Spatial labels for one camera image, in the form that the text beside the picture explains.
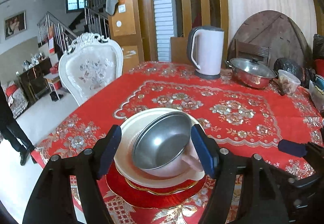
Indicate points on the cream plastic bowl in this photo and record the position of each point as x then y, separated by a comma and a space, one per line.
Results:
131, 129

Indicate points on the wooden slatted chair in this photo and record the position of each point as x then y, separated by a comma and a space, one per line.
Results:
251, 51

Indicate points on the dark wrapped bundle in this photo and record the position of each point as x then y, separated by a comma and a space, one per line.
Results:
305, 75

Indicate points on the black plastic bag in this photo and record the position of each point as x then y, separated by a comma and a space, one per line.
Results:
318, 47

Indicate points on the pink steel-lined mug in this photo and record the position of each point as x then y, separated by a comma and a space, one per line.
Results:
164, 147

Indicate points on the grey hanging dustpan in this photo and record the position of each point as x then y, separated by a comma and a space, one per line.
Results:
111, 6

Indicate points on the clear plastic food container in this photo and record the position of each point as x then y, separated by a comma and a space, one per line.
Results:
288, 82

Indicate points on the clear bag with snacks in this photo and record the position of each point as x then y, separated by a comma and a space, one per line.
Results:
316, 96

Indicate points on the white ornate chair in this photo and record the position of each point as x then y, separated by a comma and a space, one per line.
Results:
89, 64

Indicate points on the dark wooden sideboard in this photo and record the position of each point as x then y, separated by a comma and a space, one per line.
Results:
33, 81

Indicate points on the framed portrait picture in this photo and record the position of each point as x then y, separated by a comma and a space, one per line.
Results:
15, 24

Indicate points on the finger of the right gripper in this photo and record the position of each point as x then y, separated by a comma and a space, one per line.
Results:
292, 148

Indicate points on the red plastic basin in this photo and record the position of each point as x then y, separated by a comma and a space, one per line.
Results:
319, 67

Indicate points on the person in black coat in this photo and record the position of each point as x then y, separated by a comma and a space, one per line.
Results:
12, 132

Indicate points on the red gold-rimmed plate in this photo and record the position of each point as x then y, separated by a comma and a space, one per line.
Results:
163, 191

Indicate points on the white electric kettle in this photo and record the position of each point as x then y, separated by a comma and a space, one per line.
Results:
204, 51

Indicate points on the steel pot with glass lid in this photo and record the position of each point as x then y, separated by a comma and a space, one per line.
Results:
251, 72

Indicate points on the round wooden tabletop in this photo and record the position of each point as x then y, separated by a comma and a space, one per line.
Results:
276, 31

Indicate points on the red scalloped glass plate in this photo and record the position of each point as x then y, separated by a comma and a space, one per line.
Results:
143, 198

